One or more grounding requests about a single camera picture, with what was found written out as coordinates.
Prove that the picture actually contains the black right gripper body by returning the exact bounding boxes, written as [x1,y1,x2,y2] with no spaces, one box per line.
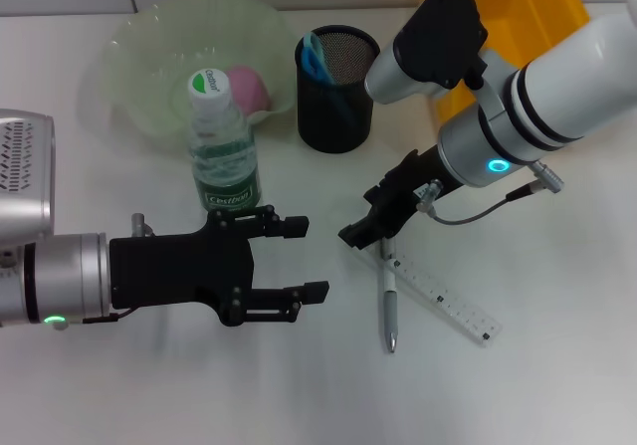
[364,148,452,216]

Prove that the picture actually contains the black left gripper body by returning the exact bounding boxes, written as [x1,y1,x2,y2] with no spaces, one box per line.
[107,210,256,327]

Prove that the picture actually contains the white grey pen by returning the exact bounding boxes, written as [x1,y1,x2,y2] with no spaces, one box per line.
[377,238,400,355]

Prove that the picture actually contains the clear plastic water bottle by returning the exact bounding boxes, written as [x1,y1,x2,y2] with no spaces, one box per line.
[186,66,265,215]

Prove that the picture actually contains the clear plastic ruler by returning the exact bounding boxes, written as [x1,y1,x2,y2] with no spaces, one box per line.
[362,238,503,349]

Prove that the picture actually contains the blue scissors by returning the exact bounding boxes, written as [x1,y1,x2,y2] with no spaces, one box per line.
[301,30,357,120]

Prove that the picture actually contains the black mesh pen holder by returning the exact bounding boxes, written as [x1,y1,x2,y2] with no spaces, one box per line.
[293,25,383,155]

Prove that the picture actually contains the pink peach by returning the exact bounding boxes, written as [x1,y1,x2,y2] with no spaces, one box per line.
[226,65,274,117]

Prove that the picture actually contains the green translucent fruit plate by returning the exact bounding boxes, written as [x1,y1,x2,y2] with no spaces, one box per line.
[79,0,296,160]

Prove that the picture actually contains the yellow plastic bin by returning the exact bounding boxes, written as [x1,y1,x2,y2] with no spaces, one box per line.
[420,0,593,120]

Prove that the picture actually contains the grey right gripper cable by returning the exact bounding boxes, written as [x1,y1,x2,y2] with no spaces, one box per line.
[430,178,567,226]

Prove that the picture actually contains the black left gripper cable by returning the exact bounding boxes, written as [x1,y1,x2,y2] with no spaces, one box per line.
[82,308,135,326]

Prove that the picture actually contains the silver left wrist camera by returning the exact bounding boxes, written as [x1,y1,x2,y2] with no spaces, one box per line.
[0,109,55,247]

